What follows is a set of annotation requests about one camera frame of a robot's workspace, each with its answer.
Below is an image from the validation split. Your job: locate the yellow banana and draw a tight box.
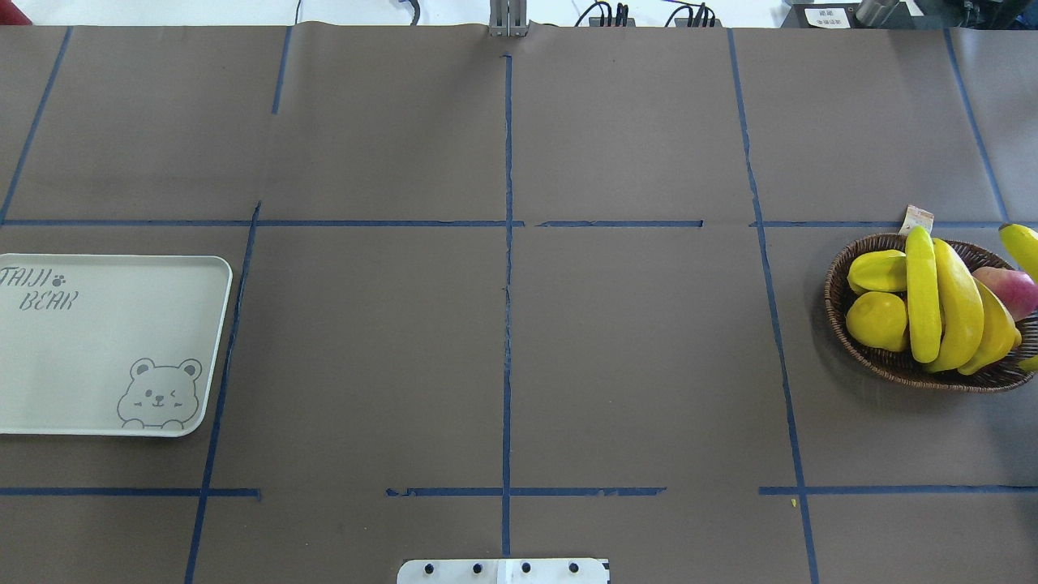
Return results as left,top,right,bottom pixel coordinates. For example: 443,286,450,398
998,223,1038,282
905,225,943,363
956,277,1019,376
924,238,984,372

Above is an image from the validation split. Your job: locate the white bear tray plate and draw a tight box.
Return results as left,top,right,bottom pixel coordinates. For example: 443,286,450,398
1,254,233,439

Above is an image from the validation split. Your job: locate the brown wicker basket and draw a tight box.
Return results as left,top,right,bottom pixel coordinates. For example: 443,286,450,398
821,234,1037,394

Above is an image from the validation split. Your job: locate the yellow starfruit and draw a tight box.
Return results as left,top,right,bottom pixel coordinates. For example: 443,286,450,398
847,249,907,295

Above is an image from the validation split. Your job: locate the yellow lemon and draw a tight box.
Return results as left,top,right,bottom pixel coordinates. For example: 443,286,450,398
846,291,909,354

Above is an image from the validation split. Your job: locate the paper price tag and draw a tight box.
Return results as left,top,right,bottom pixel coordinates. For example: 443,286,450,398
898,204,935,237

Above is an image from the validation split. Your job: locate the red pink apple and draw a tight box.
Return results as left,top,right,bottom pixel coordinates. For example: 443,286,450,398
972,266,1037,322

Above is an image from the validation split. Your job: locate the aluminium frame post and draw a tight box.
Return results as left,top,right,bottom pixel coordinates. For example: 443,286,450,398
488,0,530,38

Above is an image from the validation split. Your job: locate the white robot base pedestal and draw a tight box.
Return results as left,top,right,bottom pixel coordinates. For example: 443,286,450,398
397,557,611,583

